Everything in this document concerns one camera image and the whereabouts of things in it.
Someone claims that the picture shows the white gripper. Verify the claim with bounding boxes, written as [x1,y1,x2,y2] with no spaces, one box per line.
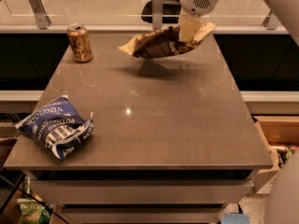
[178,0,219,42]

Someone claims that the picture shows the brown chip bag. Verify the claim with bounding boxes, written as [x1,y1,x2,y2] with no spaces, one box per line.
[119,22,216,59]

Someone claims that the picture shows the blue chip bag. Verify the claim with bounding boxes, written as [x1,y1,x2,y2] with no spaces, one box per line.
[15,95,94,161]

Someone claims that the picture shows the green snack bag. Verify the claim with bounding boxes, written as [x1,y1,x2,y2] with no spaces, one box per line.
[17,199,54,224]

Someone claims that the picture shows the black office chair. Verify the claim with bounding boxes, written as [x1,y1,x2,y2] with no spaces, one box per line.
[141,0,181,23]

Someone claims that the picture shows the gold soda can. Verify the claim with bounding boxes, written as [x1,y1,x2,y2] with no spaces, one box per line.
[67,23,93,63]

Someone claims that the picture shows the cardboard box with items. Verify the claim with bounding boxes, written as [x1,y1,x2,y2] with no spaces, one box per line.
[253,116,299,194]

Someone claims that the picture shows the blue perforated basket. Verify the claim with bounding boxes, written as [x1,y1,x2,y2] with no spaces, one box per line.
[221,213,250,224]

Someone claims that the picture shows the grey table drawer unit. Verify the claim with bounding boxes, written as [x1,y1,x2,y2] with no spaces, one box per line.
[31,179,253,224]

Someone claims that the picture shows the middle metal railing post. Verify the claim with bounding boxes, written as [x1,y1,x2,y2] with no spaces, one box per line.
[152,0,163,30]

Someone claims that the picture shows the metal railing post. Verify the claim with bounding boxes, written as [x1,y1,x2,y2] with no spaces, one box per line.
[28,0,51,29]
[152,0,163,30]
[263,11,279,30]

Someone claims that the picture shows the right metal railing post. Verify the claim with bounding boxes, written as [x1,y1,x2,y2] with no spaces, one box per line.
[263,11,279,30]

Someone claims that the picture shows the left metal railing post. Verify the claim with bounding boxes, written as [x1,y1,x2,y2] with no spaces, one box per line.
[28,0,51,29]

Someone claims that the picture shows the black cable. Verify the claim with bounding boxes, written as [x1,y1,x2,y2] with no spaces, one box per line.
[0,174,71,224]

